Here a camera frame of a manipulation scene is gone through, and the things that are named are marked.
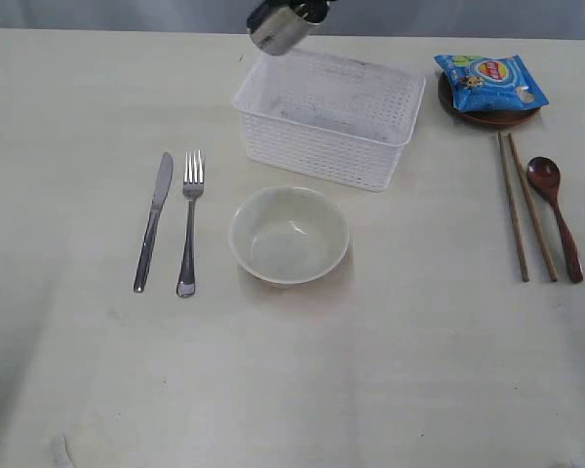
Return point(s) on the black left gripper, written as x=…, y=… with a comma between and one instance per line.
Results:
x=312, y=11

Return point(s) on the shiny steel cup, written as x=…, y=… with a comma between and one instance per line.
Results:
x=275, y=28

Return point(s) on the white perforated plastic basket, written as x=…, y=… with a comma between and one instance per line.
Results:
x=336, y=119

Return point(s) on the blue chips bag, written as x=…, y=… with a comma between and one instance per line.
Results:
x=490, y=84

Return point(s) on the silver metal fork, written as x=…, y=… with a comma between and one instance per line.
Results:
x=192, y=190

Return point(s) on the silver table knife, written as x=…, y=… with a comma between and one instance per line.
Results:
x=162, y=187

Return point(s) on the white speckled ceramic bowl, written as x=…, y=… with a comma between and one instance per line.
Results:
x=288, y=235

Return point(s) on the dark wooden spoon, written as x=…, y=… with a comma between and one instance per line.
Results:
x=544, y=176

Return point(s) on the wooden chopstick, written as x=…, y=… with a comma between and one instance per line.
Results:
x=533, y=213
x=515, y=224

